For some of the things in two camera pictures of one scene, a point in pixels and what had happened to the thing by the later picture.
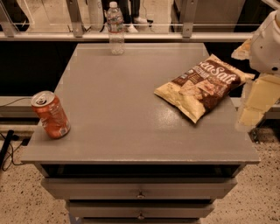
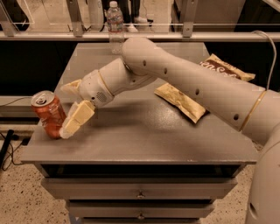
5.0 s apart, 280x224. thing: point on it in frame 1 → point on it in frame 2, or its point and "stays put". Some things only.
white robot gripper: x=266 y=52 → x=93 y=87
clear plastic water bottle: x=116 y=31 stays put
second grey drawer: x=141 y=209 stays put
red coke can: x=48 y=109 stays put
